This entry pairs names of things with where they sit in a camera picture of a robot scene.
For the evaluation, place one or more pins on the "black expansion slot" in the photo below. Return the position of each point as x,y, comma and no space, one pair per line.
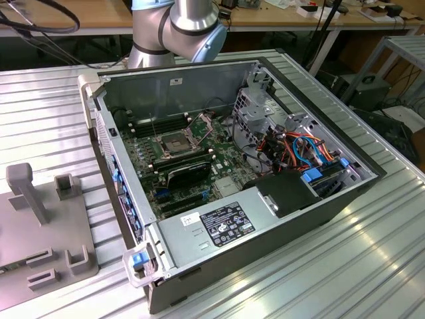
182,202

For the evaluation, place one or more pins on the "black disk bay cover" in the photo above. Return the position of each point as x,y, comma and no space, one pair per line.
289,196

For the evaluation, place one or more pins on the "open black PC case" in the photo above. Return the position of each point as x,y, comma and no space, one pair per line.
332,206

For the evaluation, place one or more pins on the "blue disk carrier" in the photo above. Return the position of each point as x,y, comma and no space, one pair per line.
312,176

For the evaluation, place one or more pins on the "grey metal shelf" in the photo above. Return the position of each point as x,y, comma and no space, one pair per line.
398,50

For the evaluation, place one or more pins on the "silver chipset heat sink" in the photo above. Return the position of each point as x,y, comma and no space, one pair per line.
227,186

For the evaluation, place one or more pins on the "white box on desk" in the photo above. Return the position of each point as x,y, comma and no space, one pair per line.
315,10

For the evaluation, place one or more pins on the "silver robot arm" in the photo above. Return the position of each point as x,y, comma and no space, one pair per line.
186,30

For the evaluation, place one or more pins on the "black RAM slot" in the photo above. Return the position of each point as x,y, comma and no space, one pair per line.
159,123
181,160

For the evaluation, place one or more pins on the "grey parts rack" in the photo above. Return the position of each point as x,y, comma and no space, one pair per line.
50,232

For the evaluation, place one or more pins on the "green motherboard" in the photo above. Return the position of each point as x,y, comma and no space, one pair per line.
229,166

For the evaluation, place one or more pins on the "blue case latch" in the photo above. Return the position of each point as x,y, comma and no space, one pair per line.
138,260

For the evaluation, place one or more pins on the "silver power supply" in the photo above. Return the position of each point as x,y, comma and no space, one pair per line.
186,246

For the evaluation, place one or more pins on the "black graphics card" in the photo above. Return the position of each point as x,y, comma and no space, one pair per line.
189,174

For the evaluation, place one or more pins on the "metal drive cage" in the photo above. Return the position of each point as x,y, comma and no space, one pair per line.
252,116

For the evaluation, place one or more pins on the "small blue clip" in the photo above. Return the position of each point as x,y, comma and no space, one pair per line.
343,163

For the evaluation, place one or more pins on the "thin locking lever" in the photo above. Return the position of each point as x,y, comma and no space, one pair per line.
154,126

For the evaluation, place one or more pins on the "black equipment box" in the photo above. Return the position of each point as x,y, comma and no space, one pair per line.
370,91

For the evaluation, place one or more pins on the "wooden desk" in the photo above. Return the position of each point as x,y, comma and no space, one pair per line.
282,18

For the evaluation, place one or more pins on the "CPU socket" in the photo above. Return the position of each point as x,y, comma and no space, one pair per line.
176,144

